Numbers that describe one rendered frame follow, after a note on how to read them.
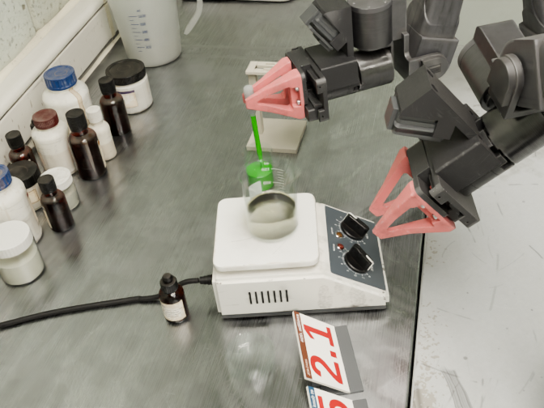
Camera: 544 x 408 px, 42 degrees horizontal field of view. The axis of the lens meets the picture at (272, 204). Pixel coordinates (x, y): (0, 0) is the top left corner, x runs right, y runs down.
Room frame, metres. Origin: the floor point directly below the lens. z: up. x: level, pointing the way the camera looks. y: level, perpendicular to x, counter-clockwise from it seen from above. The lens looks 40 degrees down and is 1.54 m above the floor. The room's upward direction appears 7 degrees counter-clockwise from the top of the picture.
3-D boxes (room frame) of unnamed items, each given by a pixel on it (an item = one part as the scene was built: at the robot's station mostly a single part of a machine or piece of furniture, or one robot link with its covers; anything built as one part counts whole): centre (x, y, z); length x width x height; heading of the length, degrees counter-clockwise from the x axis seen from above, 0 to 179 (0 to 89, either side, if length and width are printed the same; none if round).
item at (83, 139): (0.88, 0.27, 0.95); 0.04 x 0.04 x 0.11
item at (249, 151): (0.80, 0.01, 0.93); 0.04 x 0.04 x 0.06
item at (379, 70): (0.84, -0.15, 1.06); 0.07 x 0.06 x 0.07; 103
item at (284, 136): (0.92, -0.02, 0.96); 0.08 x 0.08 x 0.13; 72
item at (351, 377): (0.48, -0.04, 0.92); 0.09 x 0.06 x 0.04; 3
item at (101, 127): (0.92, 0.25, 0.94); 0.03 x 0.03 x 0.09
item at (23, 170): (0.83, 0.35, 0.93); 0.05 x 0.05 x 0.06
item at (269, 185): (0.61, 0.00, 1.03); 0.07 x 0.06 x 0.08; 76
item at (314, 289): (0.61, -0.02, 0.94); 0.22 x 0.13 x 0.08; 86
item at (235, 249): (0.61, 0.01, 0.98); 0.12 x 0.12 x 0.01; 86
